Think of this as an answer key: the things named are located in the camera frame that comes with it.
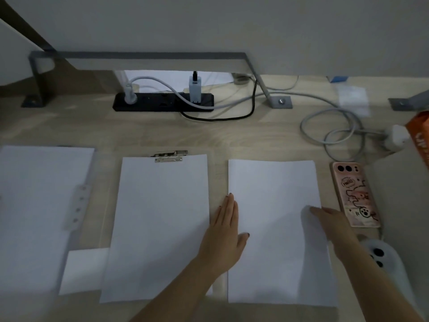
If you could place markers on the person's left hand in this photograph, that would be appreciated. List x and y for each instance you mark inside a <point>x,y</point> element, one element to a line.
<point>221,241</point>

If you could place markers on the person's left forearm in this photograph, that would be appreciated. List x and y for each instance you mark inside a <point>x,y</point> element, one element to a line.
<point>181,293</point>

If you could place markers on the phone with pink cartoon case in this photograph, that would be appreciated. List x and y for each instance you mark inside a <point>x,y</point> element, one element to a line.
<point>357,197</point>

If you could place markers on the person's right forearm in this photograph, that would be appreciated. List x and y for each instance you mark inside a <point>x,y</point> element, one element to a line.
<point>375,288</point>

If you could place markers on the person's left thumb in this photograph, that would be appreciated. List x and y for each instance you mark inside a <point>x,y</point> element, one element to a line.
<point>244,240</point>

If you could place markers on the blue box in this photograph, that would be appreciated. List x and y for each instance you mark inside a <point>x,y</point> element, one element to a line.
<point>337,79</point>

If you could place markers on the white charger adapter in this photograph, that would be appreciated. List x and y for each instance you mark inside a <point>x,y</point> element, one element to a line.
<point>194,92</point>

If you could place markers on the black power strip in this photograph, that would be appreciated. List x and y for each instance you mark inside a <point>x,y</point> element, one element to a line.
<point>157,103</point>

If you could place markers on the white paper in clear folder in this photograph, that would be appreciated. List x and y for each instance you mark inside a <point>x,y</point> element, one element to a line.
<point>37,211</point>

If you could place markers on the orange packet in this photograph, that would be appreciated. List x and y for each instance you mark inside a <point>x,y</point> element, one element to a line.
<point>419,137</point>

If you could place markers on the small white paper slip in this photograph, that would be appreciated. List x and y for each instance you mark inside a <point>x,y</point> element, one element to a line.
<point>83,271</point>

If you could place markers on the person's right hand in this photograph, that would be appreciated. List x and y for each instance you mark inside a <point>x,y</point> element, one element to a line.
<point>337,231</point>

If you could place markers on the clear plastic bag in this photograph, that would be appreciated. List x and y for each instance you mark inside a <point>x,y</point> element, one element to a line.
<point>353,100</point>

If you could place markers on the white paper on clipboard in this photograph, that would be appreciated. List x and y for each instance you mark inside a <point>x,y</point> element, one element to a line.
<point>157,224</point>

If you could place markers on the white power adapter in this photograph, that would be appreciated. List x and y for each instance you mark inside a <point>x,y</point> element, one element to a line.
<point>397,137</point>

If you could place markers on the person's right fingers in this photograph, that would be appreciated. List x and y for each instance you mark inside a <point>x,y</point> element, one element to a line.
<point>321,215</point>

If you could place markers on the transparent clipboard with metal clip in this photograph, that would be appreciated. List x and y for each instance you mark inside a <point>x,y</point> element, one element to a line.
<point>168,156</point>

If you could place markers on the white paper sheet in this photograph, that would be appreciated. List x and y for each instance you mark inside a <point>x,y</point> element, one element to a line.
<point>274,211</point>

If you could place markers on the grey metal desk frame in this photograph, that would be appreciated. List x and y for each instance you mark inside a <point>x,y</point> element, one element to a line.
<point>150,56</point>

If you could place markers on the grey metal bracket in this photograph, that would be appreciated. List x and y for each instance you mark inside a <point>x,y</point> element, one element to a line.
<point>409,102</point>

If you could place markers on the white translucent phone case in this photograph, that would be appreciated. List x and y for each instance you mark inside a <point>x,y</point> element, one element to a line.
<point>385,261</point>

